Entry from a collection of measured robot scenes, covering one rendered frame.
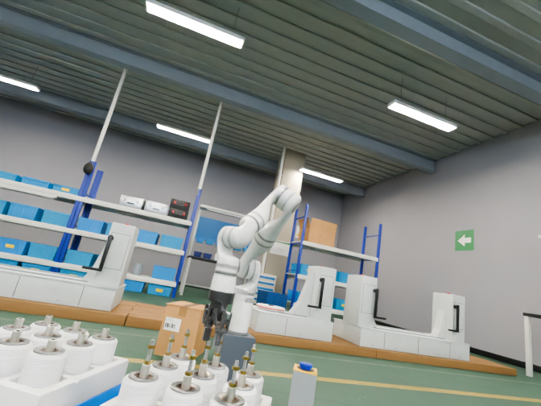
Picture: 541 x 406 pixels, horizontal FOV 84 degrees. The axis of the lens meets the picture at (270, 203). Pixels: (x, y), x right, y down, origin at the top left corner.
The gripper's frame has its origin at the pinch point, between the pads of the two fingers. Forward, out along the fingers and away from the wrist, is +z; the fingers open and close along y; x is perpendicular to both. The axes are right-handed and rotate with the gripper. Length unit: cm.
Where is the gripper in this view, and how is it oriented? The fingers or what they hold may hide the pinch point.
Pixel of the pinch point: (211, 339)
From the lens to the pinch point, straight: 100.1
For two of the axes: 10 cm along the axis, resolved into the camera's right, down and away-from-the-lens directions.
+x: 7.8, 2.9, 5.6
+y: 6.0, -0.8, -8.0
